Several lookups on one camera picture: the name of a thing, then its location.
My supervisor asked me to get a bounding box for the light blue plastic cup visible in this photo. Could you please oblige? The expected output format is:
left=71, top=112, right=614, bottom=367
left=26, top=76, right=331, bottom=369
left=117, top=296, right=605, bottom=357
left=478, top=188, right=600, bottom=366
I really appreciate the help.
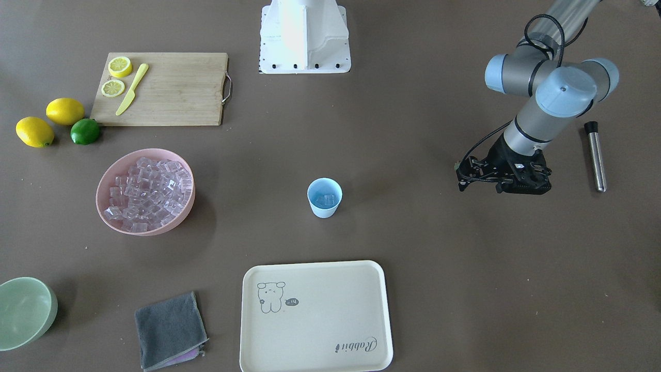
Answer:
left=307, top=178, right=343, bottom=219

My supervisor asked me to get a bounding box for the cream rabbit serving tray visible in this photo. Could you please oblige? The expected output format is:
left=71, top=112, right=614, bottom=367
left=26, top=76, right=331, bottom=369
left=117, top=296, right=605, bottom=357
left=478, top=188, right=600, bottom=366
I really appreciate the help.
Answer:
left=239, top=260, right=394, bottom=371

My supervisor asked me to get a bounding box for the green lime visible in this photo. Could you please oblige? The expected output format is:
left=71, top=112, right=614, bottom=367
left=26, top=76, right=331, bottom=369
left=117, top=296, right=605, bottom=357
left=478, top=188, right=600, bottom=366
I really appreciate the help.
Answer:
left=69, top=118, right=101, bottom=145

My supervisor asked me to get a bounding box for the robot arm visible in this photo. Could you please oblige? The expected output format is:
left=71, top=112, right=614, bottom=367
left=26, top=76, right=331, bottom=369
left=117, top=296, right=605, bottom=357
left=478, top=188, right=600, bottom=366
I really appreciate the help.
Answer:
left=455, top=1, right=619, bottom=195

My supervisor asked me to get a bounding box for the yellow lemon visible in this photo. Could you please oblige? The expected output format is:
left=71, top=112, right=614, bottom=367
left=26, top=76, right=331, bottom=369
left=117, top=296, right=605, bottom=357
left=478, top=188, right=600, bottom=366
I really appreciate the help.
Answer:
left=15, top=116, right=55, bottom=148
left=45, top=97, right=85, bottom=126

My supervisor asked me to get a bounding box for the lemon half lower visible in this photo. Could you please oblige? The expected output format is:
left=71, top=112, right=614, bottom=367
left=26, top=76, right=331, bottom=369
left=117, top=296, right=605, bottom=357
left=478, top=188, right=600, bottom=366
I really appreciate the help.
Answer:
left=100, top=79, right=125, bottom=98

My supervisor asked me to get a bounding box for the pink bowl of ice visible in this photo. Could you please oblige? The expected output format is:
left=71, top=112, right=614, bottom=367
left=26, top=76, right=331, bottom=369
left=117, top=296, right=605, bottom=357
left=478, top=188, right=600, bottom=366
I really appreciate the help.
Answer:
left=96, top=148, right=195, bottom=236

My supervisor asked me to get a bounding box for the lemon half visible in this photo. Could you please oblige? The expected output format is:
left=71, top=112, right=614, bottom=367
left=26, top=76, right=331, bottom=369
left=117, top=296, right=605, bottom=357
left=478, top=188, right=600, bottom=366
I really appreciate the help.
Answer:
left=107, top=56, right=133, bottom=78
left=100, top=79, right=125, bottom=98

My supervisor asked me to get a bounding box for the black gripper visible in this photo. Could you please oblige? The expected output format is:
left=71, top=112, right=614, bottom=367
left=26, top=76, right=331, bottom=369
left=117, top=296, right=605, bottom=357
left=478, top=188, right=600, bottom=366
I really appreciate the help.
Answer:
left=455, top=135, right=552, bottom=195

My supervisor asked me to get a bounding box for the grey folded cloth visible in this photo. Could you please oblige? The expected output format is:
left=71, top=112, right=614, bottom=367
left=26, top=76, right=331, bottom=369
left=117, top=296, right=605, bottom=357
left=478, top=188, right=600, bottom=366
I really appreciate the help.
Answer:
left=134, top=291, right=208, bottom=371

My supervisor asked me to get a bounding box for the green ceramic bowl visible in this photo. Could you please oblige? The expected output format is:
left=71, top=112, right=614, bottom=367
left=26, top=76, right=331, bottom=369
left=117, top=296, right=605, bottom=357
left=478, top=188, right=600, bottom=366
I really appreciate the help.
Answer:
left=1, top=277, right=58, bottom=351

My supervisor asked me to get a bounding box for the wooden cutting board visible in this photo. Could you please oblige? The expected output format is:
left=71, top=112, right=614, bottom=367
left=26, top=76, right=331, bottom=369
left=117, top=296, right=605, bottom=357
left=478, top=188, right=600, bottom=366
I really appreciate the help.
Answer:
left=89, top=52, right=231, bottom=127

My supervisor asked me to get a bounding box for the steel muddler black tip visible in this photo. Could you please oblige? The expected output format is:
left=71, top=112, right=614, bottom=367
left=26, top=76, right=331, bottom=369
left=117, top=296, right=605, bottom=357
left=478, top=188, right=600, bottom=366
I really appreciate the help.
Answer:
left=584, top=121, right=607, bottom=193

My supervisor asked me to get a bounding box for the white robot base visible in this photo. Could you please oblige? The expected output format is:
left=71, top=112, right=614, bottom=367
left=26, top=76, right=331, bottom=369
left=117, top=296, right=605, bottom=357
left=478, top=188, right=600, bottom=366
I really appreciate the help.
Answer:
left=258, top=1, right=352, bottom=74

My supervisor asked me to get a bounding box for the yellow plastic knife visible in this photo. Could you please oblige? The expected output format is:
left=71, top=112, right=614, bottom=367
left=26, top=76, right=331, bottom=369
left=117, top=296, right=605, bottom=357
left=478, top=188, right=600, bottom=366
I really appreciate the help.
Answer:
left=115, top=63, right=149, bottom=116

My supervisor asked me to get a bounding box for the yellow lemon near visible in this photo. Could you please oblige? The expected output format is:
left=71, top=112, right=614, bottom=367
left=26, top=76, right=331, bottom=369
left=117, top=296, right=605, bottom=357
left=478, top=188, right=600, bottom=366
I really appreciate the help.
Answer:
left=15, top=116, right=55, bottom=148

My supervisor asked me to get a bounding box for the lemon half upper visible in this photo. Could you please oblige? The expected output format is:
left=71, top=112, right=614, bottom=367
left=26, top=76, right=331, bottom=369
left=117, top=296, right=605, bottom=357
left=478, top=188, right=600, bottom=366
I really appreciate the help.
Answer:
left=107, top=56, right=133, bottom=78

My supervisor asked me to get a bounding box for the yellow lemon far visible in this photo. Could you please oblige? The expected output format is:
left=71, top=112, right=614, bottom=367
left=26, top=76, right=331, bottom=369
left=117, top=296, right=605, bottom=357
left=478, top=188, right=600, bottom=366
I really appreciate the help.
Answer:
left=45, top=97, right=85, bottom=126

